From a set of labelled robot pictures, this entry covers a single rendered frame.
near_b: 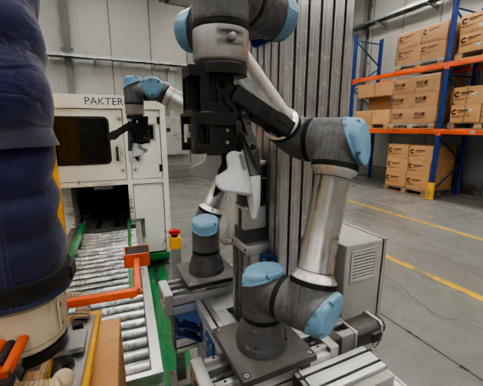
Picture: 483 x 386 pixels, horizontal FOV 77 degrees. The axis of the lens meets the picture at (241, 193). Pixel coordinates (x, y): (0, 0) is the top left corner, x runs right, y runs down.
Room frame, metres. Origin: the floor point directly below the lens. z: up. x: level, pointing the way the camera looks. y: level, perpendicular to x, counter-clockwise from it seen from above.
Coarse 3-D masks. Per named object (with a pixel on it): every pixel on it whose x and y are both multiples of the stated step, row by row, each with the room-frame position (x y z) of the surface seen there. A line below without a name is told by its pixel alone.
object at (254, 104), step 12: (240, 96) 0.43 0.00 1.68; (252, 96) 0.44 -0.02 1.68; (252, 108) 0.44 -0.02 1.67; (264, 108) 0.45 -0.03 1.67; (252, 120) 0.48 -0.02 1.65; (264, 120) 0.45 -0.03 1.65; (276, 120) 0.45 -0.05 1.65; (288, 120) 0.46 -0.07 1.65; (276, 132) 0.47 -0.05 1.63; (288, 132) 0.46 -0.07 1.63
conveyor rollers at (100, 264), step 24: (96, 240) 2.84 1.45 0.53; (120, 240) 2.84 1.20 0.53; (96, 264) 2.28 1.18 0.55; (120, 264) 2.27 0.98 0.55; (72, 288) 1.91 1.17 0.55; (96, 288) 1.94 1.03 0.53; (120, 288) 1.92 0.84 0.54; (72, 312) 1.65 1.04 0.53; (120, 312) 1.67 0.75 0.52; (144, 312) 1.65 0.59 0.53; (144, 336) 1.46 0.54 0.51
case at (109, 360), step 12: (108, 324) 0.96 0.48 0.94; (120, 324) 1.00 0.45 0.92; (108, 336) 0.90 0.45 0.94; (120, 336) 0.95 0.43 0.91; (96, 348) 0.84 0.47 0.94; (108, 348) 0.84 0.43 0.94; (120, 348) 0.90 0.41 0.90; (48, 360) 0.79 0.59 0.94; (96, 360) 0.79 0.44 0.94; (108, 360) 0.79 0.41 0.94; (120, 360) 0.85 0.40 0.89; (36, 372) 0.74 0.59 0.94; (96, 372) 0.74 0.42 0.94; (108, 372) 0.74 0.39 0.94; (120, 372) 0.81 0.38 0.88; (96, 384) 0.70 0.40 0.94; (108, 384) 0.70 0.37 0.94; (120, 384) 0.77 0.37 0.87
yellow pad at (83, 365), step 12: (96, 312) 0.84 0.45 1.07; (72, 324) 0.75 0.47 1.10; (84, 324) 0.78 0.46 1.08; (96, 324) 0.79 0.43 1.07; (96, 336) 0.73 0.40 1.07; (84, 348) 0.68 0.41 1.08; (60, 360) 0.64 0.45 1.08; (72, 360) 0.62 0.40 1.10; (84, 360) 0.64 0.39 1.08; (48, 372) 0.61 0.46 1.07; (84, 372) 0.61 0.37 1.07; (72, 384) 0.57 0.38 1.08; (84, 384) 0.57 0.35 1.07
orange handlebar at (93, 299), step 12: (132, 288) 0.78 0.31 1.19; (72, 300) 0.72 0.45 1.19; (84, 300) 0.72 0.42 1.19; (96, 300) 0.73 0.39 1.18; (108, 300) 0.74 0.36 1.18; (24, 336) 0.58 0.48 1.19; (0, 348) 0.55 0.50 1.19; (12, 348) 0.54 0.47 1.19; (24, 348) 0.56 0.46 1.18; (12, 360) 0.51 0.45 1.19; (12, 372) 0.49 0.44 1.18
